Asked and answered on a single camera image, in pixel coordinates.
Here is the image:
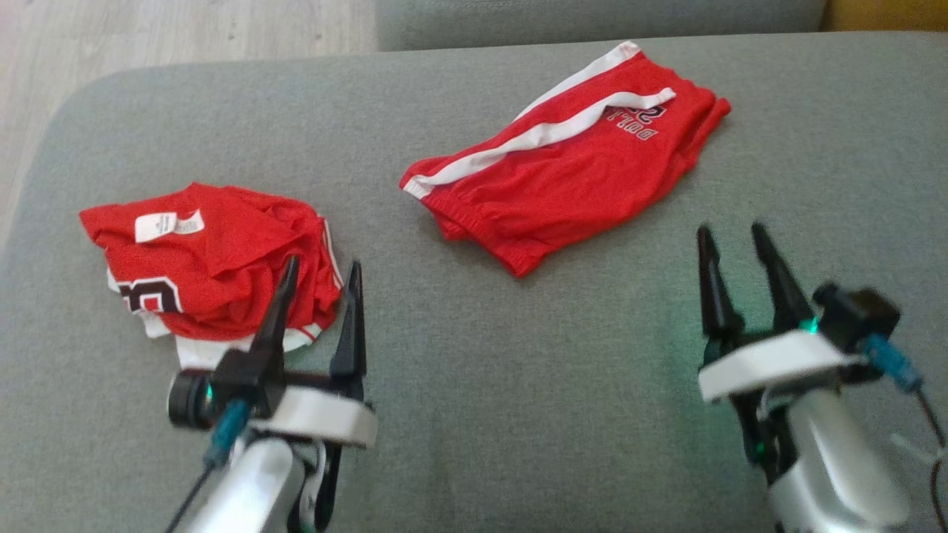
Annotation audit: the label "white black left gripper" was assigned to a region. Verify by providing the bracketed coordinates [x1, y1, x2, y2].
[213, 255, 378, 449]

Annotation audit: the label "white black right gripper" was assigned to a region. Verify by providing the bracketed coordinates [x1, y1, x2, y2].
[695, 221, 866, 404]

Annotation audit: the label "red basketball jersey white trim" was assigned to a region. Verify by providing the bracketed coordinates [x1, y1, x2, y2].
[79, 182, 346, 372]

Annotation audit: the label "red shorts with white stripe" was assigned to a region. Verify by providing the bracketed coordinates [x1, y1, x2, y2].
[399, 40, 732, 278]

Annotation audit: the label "large grey sofa seat cushion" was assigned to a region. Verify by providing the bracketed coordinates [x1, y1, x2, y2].
[0, 31, 948, 533]

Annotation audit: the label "yellow wooden furniture panel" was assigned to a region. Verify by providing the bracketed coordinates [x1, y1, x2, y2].
[821, 0, 948, 33]

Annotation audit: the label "small grey sofa cushion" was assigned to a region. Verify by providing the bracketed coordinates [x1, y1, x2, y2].
[373, 0, 830, 52]

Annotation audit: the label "left cable with blue connector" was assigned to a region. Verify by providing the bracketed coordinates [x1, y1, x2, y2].
[164, 398, 253, 533]

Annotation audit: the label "cable with blue connector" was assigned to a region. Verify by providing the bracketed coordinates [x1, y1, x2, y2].
[861, 334, 948, 533]
[164, 398, 253, 533]

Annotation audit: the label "right cable with blue connector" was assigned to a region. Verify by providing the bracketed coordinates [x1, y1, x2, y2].
[861, 334, 948, 533]

